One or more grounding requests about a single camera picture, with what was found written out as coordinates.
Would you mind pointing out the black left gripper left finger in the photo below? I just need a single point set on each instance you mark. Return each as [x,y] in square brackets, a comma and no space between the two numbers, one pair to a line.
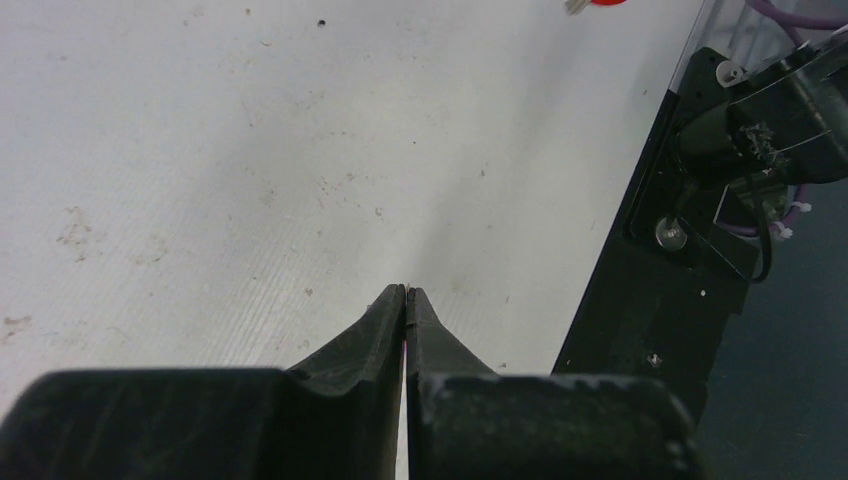
[334,415]

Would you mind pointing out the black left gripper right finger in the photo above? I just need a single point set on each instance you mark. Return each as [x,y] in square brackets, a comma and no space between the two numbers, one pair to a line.
[465,421]

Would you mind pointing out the silver key by red tag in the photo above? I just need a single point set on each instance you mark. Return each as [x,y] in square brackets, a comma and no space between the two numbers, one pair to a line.
[575,7]

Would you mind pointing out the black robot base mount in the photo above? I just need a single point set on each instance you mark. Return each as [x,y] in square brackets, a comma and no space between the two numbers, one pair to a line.
[668,277]

